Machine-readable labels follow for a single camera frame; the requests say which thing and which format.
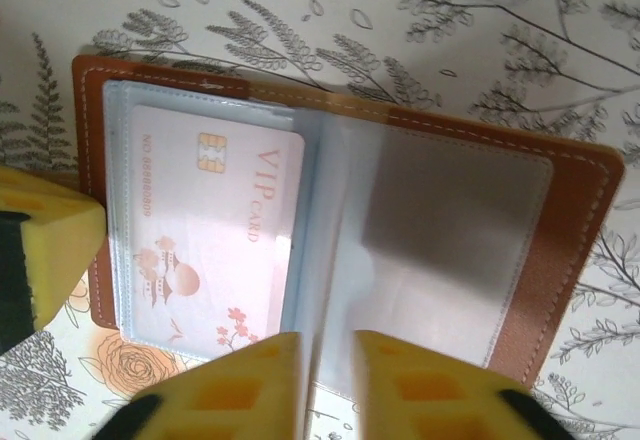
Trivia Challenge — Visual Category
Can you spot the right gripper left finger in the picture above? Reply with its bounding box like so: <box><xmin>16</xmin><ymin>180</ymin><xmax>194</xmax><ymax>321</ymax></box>
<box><xmin>98</xmin><ymin>331</ymin><xmax>308</xmax><ymax>440</ymax></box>

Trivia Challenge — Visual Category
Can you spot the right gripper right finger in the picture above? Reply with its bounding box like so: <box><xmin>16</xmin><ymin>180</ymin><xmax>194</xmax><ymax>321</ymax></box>
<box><xmin>354</xmin><ymin>328</ymin><xmax>567</xmax><ymax>440</ymax></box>

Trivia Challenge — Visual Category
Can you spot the pink VIP card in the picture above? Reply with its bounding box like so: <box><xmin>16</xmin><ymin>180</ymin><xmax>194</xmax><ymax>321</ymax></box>
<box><xmin>126</xmin><ymin>103</ymin><xmax>307</xmax><ymax>359</ymax></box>

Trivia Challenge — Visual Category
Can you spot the brown leather card holder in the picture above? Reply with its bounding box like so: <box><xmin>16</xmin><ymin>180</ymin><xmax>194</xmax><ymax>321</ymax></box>
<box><xmin>71</xmin><ymin>52</ymin><xmax>626</xmax><ymax>387</ymax></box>

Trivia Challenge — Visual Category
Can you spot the floral patterned table cover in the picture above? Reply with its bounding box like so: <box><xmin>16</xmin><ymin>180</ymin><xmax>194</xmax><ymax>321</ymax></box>
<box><xmin>0</xmin><ymin>0</ymin><xmax>640</xmax><ymax>440</ymax></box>

